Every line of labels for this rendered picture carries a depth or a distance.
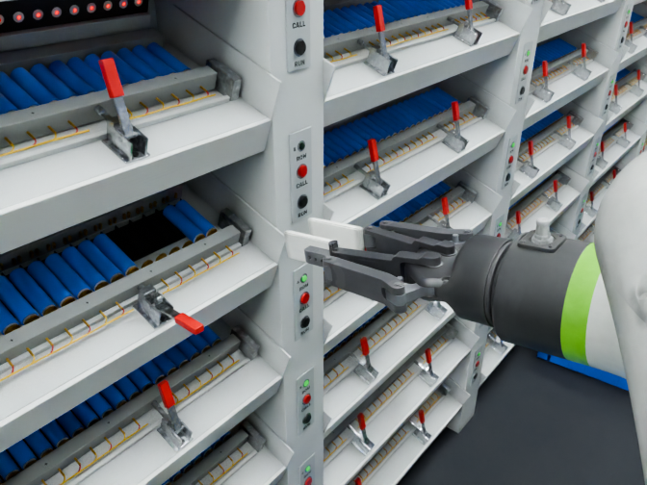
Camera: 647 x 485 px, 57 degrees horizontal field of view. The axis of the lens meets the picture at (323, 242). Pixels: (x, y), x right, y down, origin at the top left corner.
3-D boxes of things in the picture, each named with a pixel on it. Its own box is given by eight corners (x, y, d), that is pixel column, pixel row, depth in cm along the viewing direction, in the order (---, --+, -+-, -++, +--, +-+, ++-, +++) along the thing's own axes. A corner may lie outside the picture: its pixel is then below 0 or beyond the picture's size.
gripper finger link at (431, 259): (445, 292, 54) (440, 298, 53) (336, 275, 59) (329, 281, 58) (443, 252, 52) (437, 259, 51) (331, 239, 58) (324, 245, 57)
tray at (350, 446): (464, 359, 159) (487, 326, 150) (317, 516, 118) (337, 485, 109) (405, 310, 166) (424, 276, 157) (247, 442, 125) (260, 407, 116)
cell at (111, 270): (90, 247, 73) (123, 281, 70) (77, 253, 71) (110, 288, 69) (90, 237, 71) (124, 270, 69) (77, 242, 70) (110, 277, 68)
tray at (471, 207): (483, 227, 139) (511, 182, 130) (316, 361, 99) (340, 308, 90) (416, 179, 146) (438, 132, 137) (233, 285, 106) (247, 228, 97)
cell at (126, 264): (105, 242, 74) (138, 273, 72) (92, 246, 73) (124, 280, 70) (106, 230, 73) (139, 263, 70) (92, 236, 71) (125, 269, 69)
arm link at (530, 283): (557, 392, 45) (598, 333, 51) (563, 251, 40) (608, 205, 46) (482, 368, 49) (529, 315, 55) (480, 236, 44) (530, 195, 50)
